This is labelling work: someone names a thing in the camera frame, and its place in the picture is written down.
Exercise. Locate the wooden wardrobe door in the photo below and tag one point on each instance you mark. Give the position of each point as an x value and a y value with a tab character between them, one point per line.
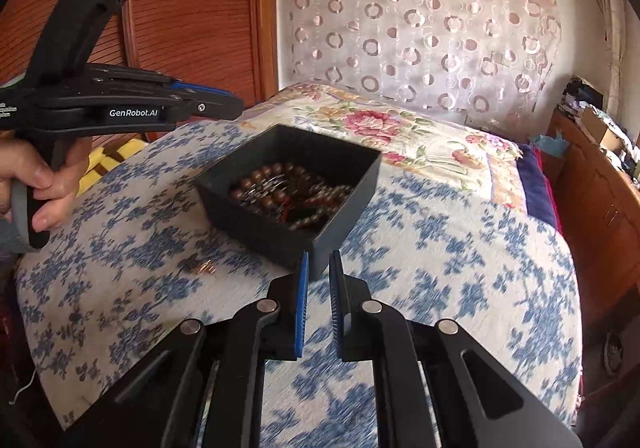
200	3

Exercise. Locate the cardboard box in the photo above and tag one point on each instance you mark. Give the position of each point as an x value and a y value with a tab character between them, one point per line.
597	128

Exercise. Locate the black jewelry box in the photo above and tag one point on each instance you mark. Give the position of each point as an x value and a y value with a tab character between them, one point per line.
280	238

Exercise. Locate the pale window curtain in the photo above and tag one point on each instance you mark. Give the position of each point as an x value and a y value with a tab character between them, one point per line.
612	18

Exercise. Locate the blue plastic bag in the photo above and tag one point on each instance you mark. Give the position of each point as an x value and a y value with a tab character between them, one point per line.
550	142

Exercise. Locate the blue floral blanket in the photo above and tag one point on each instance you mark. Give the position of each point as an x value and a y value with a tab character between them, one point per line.
150	238

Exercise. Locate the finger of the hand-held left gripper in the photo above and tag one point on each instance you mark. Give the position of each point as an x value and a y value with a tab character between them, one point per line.
210	103

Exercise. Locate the pile of dark clutter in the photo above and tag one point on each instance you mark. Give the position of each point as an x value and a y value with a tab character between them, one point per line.
577	96

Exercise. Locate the small gold earring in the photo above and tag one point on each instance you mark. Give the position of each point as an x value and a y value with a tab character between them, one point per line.
202	268

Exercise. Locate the person's left hand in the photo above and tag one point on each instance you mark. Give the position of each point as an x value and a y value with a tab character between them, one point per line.
42	178

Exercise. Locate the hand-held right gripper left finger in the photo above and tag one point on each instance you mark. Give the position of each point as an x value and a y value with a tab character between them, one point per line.
301	308

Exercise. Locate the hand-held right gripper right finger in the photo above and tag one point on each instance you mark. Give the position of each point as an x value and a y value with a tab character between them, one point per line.
336	308

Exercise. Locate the circle patterned sheer curtain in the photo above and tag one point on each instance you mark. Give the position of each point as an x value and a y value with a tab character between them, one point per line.
425	18

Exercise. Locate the long wooden cabinet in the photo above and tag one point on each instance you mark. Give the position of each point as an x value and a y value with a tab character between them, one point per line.
595	208

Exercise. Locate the pink floral quilt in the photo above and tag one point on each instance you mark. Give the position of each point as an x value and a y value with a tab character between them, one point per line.
400	128

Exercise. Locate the wavy metal hair comb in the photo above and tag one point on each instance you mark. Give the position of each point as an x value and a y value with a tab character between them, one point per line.
270	185

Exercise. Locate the yellow plush toy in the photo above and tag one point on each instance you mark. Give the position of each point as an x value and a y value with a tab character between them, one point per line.
112	156

